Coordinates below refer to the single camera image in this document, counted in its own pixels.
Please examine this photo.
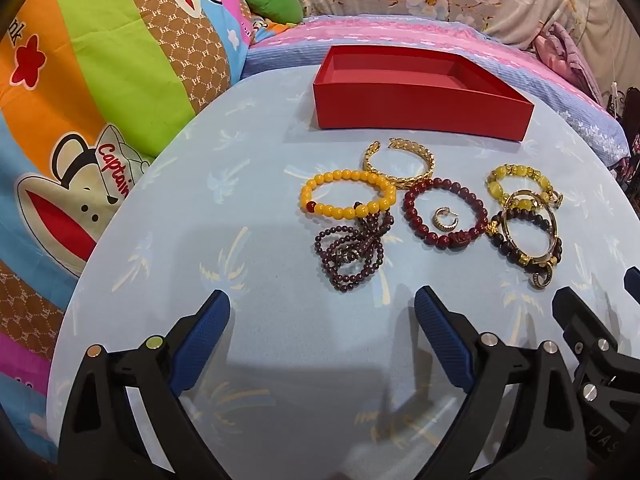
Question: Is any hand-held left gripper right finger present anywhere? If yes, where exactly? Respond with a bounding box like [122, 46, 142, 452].
[414, 286, 592, 480]

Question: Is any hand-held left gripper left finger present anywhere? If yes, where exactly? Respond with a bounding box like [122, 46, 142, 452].
[57, 289, 236, 480]

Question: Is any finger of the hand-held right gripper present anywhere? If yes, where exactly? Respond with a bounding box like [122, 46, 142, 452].
[624, 267, 640, 306]
[551, 286, 640, 411]

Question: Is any thin gold bangle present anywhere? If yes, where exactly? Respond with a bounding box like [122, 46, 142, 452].
[502, 190, 558, 266]

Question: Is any dark brown bead bracelet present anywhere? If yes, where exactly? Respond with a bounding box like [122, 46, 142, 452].
[487, 207, 565, 273]

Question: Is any gold hoop earring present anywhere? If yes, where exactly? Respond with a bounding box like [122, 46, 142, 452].
[431, 206, 455, 232]

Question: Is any dark red bead bracelet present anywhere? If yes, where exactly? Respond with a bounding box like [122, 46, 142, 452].
[401, 176, 490, 251]

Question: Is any long dark purple bead strand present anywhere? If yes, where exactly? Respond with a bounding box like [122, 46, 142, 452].
[314, 201, 396, 291]

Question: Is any yellow cat-eye bead bracelet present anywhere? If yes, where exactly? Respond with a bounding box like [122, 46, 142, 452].
[487, 163, 553, 211]

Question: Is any gold leaf cuff bracelet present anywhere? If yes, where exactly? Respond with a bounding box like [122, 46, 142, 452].
[362, 137, 436, 190]

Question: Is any red cardboard box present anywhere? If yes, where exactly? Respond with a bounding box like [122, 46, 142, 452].
[312, 45, 535, 142]

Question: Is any dark rhinestone hoop earring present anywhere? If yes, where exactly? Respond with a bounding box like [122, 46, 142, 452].
[529, 262, 556, 291]

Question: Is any dark furniture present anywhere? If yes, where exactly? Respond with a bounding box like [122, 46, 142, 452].
[602, 85, 640, 196]

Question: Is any light blue palm print tablecloth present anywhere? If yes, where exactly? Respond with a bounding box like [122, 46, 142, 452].
[47, 62, 640, 480]

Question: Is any purple cloth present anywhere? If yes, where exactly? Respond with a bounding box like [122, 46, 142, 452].
[532, 20, 603, 106]

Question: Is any colourful cartoon monkey blanket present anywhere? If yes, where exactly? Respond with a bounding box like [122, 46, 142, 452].
[0, 0, 261, 461]

